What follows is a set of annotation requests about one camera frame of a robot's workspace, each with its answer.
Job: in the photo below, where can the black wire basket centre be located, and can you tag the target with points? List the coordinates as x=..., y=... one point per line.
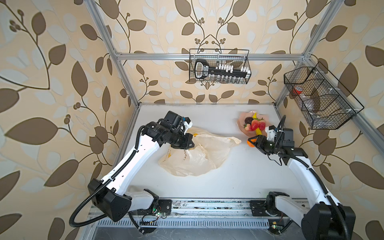
x=235, y=57

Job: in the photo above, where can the black wire basket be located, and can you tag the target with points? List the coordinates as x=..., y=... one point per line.
x=325, y=102
x=235, y=57

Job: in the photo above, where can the green yellow pepper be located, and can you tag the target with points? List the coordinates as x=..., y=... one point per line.
x=257, y=131

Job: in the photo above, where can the orange tangerine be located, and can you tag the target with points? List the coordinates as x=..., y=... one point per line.
x=251, y=142

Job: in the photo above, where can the pink wavy fruit plate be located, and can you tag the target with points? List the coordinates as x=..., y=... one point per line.
x=241, y=123

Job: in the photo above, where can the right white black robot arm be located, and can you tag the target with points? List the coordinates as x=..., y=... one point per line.
x=325, y=218

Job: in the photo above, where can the black wire basket right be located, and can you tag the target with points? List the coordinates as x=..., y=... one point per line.
x=325, y=102

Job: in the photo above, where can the red strawberry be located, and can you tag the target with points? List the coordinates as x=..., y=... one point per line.
x=248, y=127
x=262, y=125

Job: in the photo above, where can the banana print plastic bag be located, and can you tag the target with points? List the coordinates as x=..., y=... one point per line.
x=209, y=153

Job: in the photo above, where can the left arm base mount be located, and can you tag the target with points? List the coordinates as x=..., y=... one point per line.
x=163, y=208

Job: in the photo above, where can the black white tool set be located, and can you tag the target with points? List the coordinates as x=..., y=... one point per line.
x=202, y=69

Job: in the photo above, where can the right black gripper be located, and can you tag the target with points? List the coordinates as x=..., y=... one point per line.
x=259, y=143

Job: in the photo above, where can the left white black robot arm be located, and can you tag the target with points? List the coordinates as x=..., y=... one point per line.
x=110, y=194

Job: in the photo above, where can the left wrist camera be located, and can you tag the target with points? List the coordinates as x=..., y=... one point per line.
x=187, y=124

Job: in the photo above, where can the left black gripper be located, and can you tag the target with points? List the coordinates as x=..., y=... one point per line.
x=186, y=144

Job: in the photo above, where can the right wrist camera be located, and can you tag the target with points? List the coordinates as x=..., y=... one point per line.
x=279, y=135

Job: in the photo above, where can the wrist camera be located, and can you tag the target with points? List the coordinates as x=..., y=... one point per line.
x=187, y=124
x=279, y=135

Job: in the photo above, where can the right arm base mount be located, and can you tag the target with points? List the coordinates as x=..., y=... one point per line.
x=258, y=208

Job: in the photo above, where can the dark brown fig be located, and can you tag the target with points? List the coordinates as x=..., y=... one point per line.
x=248, y=120

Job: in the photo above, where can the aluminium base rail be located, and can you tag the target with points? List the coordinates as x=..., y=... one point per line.
x=210, y=208

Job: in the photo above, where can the clear bottle red cap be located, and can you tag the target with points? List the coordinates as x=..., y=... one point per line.
x=309, y=105

